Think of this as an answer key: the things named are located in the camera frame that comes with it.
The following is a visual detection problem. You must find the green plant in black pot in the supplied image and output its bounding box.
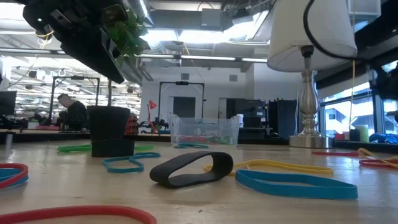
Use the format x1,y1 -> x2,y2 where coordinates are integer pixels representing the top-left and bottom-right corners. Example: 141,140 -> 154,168
86,7 -> 150,141

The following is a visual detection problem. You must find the red desk lamp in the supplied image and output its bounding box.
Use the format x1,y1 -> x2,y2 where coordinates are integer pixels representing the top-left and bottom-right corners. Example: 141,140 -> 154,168
147,99 -> 158,133

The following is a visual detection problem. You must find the wide black rubber band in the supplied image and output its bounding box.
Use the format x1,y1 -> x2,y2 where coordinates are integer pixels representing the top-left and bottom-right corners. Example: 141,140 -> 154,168
149,151 -> 234,189

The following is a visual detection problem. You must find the clear plastic bin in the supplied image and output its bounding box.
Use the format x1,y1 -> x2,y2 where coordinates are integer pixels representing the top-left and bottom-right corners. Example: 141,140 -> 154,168
169,114 -> 241,147

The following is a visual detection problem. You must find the black ceiling device yellow cable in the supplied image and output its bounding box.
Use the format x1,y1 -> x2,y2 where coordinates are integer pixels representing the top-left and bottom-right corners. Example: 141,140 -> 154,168
34,24 -> 56,41

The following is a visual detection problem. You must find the dark grey wall panel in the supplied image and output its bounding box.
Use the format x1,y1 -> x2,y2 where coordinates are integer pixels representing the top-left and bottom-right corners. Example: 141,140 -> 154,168
173,96 -> 196,118

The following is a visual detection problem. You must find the long yellow rubber band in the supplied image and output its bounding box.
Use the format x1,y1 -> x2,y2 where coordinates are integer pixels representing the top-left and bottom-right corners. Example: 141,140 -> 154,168
357,147 -> 398,169

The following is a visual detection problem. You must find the black metal frame stand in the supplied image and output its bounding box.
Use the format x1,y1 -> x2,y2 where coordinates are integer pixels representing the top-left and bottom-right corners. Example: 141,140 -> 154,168
49,76 -> 101,125
158,81 -> 205,121

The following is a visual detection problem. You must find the blue bag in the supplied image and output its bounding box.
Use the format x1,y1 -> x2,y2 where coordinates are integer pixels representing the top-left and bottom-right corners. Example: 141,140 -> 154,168
369,133 -> 398,144

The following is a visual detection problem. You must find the black computer monitor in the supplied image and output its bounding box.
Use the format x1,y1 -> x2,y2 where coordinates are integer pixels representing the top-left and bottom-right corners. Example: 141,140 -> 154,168
0,90 -> 17,116

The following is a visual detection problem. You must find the black cabinet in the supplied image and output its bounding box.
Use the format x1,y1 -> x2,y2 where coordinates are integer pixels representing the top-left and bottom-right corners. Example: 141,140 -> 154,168
268,98 -> 299,139
226,98 -> 268,139

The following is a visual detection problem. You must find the black aluminium frame rail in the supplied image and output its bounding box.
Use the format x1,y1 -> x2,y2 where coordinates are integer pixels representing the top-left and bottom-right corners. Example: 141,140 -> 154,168
90,133 -> 290,146

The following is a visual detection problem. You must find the silver metal post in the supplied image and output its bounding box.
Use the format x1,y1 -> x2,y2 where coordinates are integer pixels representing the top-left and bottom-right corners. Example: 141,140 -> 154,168
4,132 -> 15,153

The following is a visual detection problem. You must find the long teal rubber band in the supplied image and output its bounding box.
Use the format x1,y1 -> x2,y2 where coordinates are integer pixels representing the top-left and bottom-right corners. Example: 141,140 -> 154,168
101,152 -> 161,174

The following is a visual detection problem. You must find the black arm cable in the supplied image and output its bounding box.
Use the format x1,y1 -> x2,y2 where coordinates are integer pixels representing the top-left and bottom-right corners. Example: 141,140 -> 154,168
303,0 -> 358,62

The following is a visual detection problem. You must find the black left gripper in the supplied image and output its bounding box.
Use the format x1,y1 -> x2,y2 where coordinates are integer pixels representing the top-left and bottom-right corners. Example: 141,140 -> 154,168
23,0 -> 126,85

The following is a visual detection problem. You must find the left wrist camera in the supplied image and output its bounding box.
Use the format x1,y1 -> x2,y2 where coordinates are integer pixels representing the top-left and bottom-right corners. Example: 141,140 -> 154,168
99,3 -> 128,26

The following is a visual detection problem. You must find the long ceiling light strip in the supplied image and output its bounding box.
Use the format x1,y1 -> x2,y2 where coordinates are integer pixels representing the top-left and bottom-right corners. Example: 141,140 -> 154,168
136,53 -> 268,63

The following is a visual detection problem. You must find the blue rubber band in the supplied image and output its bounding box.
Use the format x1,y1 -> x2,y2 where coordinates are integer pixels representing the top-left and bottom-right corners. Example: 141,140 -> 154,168
0,167 -> 29,189
234,169 -> 359,200

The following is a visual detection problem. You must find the pale green cylinder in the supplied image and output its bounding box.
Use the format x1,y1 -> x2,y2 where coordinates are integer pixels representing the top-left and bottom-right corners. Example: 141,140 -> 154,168
355,124 -> 370,143

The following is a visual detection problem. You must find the red crate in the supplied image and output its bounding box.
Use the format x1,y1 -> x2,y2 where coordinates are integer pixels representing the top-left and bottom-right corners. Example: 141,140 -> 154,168
126,114 -> 139,135

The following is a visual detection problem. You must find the person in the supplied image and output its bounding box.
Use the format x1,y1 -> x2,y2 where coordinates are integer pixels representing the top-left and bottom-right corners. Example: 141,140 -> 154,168
57,93 -> 88,131

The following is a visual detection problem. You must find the grey ceiling box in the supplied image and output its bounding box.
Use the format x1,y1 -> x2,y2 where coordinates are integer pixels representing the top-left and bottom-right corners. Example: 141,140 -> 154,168
201,8 -> 222,27

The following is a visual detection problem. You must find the long red rubber band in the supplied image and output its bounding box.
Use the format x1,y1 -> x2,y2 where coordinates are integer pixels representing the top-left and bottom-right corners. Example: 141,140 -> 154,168
0,163 -> 157,224

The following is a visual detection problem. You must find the white shade silver table lamp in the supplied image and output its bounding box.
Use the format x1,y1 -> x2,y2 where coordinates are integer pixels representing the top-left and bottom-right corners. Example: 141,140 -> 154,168
266,0 -> 358,149

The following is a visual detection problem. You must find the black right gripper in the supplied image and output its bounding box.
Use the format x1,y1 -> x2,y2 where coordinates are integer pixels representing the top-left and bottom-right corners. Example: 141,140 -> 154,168
374,60 -> 398,100

